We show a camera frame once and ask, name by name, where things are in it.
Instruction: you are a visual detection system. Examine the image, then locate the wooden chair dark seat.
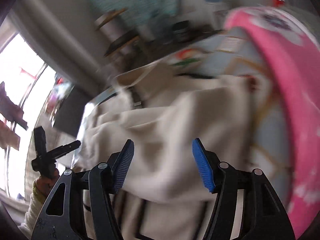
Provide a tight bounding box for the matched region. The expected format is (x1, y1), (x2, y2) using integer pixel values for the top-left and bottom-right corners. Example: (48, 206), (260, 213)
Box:
(95, 8), (139, 57)

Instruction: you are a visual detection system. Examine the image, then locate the person's left hand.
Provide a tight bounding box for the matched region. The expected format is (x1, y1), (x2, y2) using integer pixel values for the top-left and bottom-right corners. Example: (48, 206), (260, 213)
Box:
(35, 168), (60, 198)

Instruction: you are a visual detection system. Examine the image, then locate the dark grey cabinet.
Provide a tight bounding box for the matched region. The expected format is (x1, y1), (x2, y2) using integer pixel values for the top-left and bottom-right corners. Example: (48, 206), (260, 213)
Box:
(53, 87), (93, 137)

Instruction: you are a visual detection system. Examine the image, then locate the cream zip jacket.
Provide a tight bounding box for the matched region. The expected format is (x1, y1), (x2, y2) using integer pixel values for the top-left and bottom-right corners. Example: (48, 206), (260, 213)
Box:
(73, 63), (252, 239)

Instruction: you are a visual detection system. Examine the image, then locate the pink floral quilt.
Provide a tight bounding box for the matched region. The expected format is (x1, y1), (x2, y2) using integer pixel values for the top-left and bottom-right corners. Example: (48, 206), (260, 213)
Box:
(224, 7), (319, 237)

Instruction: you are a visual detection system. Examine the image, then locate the patterned bed sheet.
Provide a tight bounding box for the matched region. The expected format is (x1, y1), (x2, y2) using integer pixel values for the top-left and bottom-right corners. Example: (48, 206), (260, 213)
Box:
(145, 28), (292, 200)

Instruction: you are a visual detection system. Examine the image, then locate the grey curtain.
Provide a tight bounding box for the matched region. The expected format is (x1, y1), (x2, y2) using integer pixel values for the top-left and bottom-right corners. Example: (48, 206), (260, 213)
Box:
(9, 0), (119, 97)

